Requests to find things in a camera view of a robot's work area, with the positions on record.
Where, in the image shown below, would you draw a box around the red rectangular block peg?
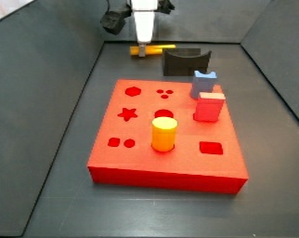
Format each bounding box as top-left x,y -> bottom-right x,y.
194,92 -> 226,122

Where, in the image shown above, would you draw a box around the black curved regrasp stand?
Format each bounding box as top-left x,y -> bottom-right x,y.
163,48 -> 212,76

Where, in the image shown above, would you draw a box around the yellow square-circle object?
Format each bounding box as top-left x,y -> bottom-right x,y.
131,45 -> 176,56

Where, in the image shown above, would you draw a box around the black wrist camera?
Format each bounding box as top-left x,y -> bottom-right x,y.
100,11 -> 128,35

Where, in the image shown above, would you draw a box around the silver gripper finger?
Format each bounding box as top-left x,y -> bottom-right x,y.
139,43 -> 147,58

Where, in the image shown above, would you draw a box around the red shape-sorter fixture block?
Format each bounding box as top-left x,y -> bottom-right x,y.
88,79 -> 250,194

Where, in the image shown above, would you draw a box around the yellow cylinder peg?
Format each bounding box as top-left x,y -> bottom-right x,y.
151,117 -> 179,152

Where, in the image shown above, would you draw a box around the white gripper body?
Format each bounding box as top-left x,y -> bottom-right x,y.
132,0 -> 158,44

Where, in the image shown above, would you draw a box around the blue notched block peg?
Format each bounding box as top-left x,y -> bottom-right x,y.
191,71 -> 218,99

